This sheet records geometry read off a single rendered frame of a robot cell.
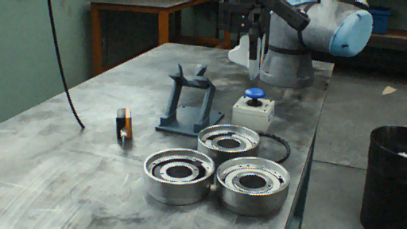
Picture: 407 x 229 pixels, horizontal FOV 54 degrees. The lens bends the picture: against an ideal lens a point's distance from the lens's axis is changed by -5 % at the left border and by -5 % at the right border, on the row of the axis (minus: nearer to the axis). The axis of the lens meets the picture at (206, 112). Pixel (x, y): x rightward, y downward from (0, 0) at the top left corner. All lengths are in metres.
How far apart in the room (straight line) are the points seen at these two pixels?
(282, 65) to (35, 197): 0.71
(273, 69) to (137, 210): 0.64
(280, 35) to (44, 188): 0.70
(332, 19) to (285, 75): 0.20
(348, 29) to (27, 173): 0.73
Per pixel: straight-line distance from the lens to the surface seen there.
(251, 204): 0.57
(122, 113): 0.80
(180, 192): 0.58
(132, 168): 0.70
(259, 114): 0.82
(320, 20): 1.03
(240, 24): 0.79
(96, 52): 3.00
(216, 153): 0.67
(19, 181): 0.70
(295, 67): 1.11
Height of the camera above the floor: 1.15
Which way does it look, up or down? 22 degrees down
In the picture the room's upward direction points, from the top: 2 degrees clockwise
